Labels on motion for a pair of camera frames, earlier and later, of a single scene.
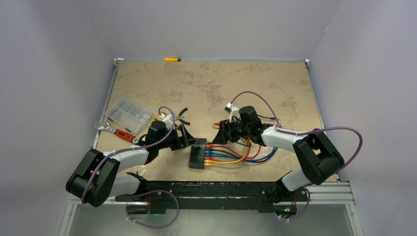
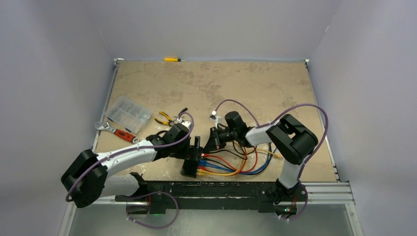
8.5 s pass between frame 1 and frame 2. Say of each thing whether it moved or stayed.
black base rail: stayed
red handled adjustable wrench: stayed
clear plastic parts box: stayed
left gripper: moved
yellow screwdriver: stayed
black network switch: moved
